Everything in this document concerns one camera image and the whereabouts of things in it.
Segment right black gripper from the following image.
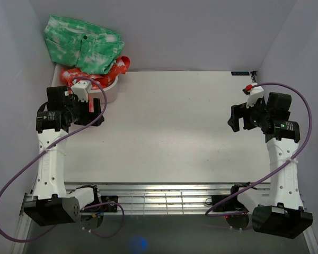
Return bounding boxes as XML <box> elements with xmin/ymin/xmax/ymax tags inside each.
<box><xmin>227</xmin><ymin>96</ymin><xmax>270</xmax><ymax>132</ymax></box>

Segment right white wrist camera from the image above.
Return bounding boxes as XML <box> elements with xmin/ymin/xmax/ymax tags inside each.
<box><xmin>243</xmin><ymin>83</ymin><xmax>264</xmax><ymax>108</ymax></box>

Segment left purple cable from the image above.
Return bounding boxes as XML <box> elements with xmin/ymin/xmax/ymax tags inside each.
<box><xmin>0</xmin><ymin>77</ymin><xmax>126</xmax><ymax>242</ymax></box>

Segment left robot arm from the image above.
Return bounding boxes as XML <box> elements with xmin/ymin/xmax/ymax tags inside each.
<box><xmin>23</xmin><ymin>81</ymin><xmax>104</xmax><ymax>226</ymax></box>

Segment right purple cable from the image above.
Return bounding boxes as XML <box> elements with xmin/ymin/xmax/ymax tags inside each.
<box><xmin>205</xmin><ymin>82</ymin><xmax>314</xmax><ymax>217</ymax></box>

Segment dark table label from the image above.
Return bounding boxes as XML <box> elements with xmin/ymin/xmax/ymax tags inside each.
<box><xmin>231</xmin><ymin>71</ymin><xmax>250</xmax><ymax>76</ymax></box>

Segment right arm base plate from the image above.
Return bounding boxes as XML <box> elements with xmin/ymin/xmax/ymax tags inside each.
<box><xmin>205</xmin><ymin>195</ymin><xmax>245</xmax><ymax>212</ymax></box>

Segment purple cable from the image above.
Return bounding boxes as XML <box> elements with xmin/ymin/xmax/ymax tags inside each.
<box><xmin>205</xmin><ymin>82</ymin><xmax>314</xmax><ymax>217</ymax></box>
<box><xmin>0</xmin><ymin>77</ymin><xmax>126</xmax><ymax>242</ymax></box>

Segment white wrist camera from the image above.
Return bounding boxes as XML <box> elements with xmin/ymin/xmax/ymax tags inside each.
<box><xmin>243</xmin><ymin>83</ymin><xmax>264</xmax><ymax>108</ymax></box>
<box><xmin>71</xmin><ymin>80</ymin><xmax>92</xmax><ymax>103</ymax></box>

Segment aluminium rail frame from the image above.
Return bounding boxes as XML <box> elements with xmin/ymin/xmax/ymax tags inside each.
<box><xmin>12</xmin><ymin>183</ymin><xmax>318</xmax><ymax>253</ymax></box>

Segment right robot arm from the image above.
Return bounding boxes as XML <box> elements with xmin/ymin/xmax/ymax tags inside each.
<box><xmin>228</xmin><ymin>93</ymin><xmax>313</xmax><ymax>239</ymax></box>

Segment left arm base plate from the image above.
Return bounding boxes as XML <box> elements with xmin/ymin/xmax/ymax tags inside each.
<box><xmin>83</xmin><ymin>195</ymin><xmax>119</xmax><ymax>213</ymax></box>

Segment orange tie-dye trousers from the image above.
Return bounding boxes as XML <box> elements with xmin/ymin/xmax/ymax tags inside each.
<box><xmin>59</xmin><ymin>56</ymin><xmax>130</xmax><ymax>88</ymax></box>

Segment green tie-dye trousers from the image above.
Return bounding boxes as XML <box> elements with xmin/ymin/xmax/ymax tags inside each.
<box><xmin>43</xmin><ymin>15</ymin><xmax>124</xmax><ymax>75</ymax></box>

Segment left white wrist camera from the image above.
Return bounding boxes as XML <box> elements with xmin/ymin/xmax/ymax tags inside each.
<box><xmin>71</xmin><ymin>80</ymin><xmax>92</xmax><ymax>103</ymax></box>

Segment white plastic basket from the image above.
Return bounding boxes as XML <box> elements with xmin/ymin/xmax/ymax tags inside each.
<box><xmin>89</xmin><ymin>76</ymin><xmax>119</xmax><ymax>104</ymax></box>

